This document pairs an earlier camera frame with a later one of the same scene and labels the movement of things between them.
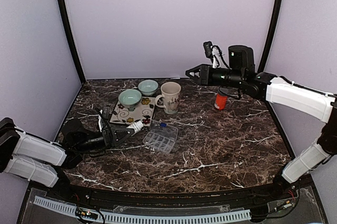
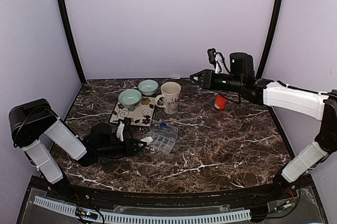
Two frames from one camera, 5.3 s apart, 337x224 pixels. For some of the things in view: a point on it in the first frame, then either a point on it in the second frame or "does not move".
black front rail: x=170 y=198 does not move
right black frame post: x=277 y=9 does not move
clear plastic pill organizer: x=161 y=136 does not move
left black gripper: x=109 y=139 -> x=130 y=148
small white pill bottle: x=137 y=125 -> x=148 y=140
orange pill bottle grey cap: x=221 y=101 does not move
